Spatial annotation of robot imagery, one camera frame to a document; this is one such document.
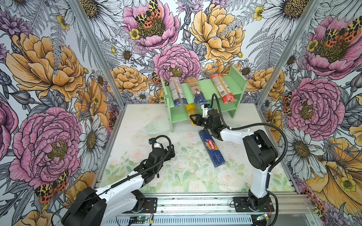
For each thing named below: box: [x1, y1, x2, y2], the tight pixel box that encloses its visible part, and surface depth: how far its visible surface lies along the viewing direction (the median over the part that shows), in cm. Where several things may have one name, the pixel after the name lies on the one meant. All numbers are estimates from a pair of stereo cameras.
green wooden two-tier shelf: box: [160, 65, 248, 133], surface depth 91 cm
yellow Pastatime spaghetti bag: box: [185, 103, 198, 126], surface depth 96 cm
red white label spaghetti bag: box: [209, 73, 237, 104], surface depth 89 cm
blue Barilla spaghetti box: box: [198, 129, 226, 168], surface depth 93 cm
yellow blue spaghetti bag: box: [186, 75, 210, 106], surface depth 87 cm
